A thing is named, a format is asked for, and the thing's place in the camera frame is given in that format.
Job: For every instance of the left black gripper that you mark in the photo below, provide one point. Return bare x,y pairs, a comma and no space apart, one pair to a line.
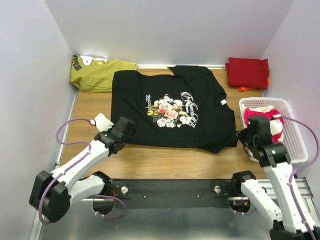
110,129

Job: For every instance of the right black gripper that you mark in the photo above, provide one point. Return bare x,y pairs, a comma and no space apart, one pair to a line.
241,135

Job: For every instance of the black floral t-shirt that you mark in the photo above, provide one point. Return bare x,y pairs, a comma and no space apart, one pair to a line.
184,109

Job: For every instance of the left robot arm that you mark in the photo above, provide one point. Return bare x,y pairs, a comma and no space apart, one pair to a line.
75,165

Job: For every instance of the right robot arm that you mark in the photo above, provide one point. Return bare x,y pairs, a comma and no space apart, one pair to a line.
288,217

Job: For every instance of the pink t-shirt in basket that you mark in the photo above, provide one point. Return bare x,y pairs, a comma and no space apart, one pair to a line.
265,116

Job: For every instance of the white plastic basket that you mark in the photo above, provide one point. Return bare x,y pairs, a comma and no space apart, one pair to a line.
292,140

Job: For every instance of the orange folded t-shirt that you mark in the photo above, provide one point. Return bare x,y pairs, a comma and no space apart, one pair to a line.
244,89

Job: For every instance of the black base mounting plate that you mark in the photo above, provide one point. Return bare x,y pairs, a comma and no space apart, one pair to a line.
175,193

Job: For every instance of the red folded t-shirt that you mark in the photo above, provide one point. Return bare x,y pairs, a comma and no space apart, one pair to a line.
247,72

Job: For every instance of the olive green folded t-shirt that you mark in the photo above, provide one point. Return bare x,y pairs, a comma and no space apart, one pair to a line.
95,74

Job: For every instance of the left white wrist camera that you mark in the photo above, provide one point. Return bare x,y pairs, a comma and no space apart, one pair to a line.
101,122

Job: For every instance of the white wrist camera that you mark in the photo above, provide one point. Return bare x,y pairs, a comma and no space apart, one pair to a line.
277,130
101,122

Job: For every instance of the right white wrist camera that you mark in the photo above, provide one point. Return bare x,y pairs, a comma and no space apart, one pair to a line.
277,130

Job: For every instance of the aluminium frame rail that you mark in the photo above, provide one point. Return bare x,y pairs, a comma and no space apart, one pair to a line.
243,194

